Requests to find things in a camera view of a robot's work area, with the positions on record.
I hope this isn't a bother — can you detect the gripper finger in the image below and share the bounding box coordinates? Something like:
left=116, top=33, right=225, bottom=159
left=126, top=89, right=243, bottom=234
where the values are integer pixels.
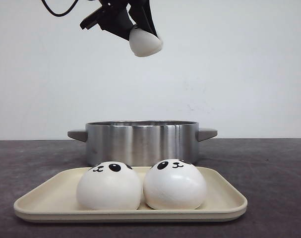
left=105, top=15, right=133, bottom=41
left=129, top=0, right=158, bottom=37

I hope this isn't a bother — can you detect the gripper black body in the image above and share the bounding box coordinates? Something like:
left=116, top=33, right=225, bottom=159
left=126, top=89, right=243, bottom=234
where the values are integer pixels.
left=80, top=0, right=129, bottom=30

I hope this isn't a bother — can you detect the panda bun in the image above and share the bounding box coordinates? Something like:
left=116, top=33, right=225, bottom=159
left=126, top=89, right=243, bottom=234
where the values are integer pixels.
left=76, top=161, right=142, bottom=210
left=143, top=159, right=207, bottom=210
left=128, top=24, right=163, bottom=57

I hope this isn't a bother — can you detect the stainless steel steamer pot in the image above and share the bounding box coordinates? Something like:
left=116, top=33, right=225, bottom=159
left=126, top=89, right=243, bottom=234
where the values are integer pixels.
left=67, top=120, right=218, bottom=166

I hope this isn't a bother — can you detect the cream rectangular tray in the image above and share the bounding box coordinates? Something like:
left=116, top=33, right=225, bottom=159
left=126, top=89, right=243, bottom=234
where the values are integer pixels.
left=13, top=167, right=247, bottom=223

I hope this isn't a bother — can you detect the black cable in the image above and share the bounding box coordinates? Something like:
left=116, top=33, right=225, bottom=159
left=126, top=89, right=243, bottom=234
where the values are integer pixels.
left=40, top=0, right=79, bottom=18

